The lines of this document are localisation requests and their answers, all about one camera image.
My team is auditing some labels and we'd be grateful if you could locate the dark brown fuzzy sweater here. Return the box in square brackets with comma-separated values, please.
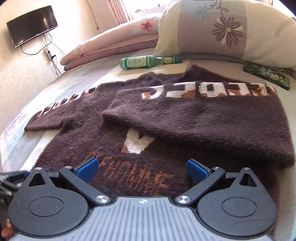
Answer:
[25, 65, 295, 204]

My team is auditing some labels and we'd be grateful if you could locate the person left hand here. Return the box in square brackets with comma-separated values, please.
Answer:
[1, 220, 14, 239]

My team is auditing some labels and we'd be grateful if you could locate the striped pastel bed sheet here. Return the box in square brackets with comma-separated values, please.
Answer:
[1, 54, 295, 240]

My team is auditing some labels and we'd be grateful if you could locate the dark green patterned packet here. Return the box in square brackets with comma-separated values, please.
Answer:
[243, 62, 290, 90]

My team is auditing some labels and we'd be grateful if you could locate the green glass bottle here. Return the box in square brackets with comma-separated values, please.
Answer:
[119, 55, 183, 70]

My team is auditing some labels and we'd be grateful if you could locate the floral cream pillow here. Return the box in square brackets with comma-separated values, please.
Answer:
[154, 1, 295, 70]

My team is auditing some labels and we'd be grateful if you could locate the pink floral folded quilt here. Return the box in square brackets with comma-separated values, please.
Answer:
[60, 13, 161, 71]

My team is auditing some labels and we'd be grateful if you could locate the pink striped left curtain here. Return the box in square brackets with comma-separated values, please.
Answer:
[106, 0, 132, 25]

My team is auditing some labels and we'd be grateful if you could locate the white wall power strip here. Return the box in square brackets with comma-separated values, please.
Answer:
[45, 48, 56, 61]

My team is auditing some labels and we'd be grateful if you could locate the wall mounted black television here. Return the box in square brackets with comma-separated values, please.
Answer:
[6, 6, 58, 48]

